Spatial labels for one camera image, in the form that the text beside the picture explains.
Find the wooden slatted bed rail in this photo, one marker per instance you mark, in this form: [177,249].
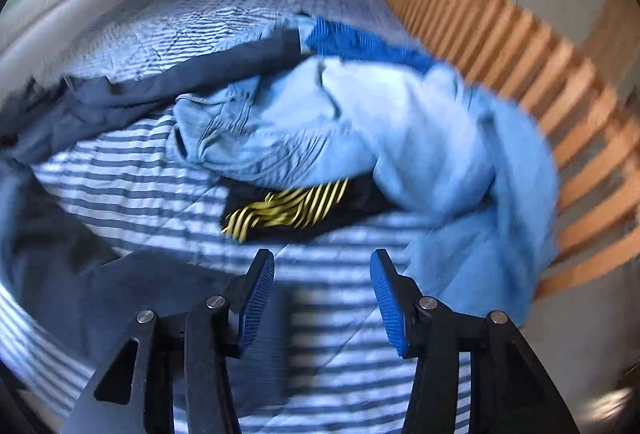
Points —
[500,39]

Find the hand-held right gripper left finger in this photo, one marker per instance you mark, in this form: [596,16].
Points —
[255,304]

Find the royal blue garment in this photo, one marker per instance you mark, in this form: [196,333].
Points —
[360,44]

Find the light blue denim jeans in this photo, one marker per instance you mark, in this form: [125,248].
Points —
[425,139]

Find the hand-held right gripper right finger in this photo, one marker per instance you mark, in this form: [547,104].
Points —
[390,304]

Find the black yellow striped garment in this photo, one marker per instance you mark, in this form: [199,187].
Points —
[290,211]

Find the blue striped quilt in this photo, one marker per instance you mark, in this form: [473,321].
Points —
[150,194]

